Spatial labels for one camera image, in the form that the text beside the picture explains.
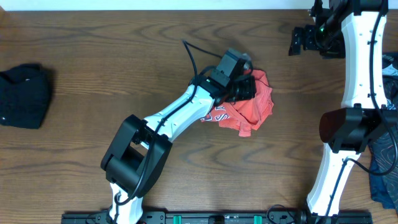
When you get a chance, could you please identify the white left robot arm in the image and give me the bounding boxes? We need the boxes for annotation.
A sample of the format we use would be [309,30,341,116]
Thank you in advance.
[101,75,256,223]

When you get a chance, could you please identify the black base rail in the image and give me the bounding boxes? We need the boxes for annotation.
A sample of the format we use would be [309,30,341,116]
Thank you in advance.
[61,210,373,224]

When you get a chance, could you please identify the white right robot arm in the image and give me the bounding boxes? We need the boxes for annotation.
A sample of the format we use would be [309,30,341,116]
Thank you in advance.
[289,0,397,223]

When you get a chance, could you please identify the folded black garment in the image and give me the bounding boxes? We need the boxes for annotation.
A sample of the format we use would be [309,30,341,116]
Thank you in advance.
[1,63,52,129]

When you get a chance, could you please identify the red orange t-shirt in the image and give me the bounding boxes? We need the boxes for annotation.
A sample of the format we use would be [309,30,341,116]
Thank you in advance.
[200,70,274,137]

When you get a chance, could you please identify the dark patterned garment pile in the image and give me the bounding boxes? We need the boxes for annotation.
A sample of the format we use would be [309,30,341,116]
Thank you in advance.
[369,52,397,210]

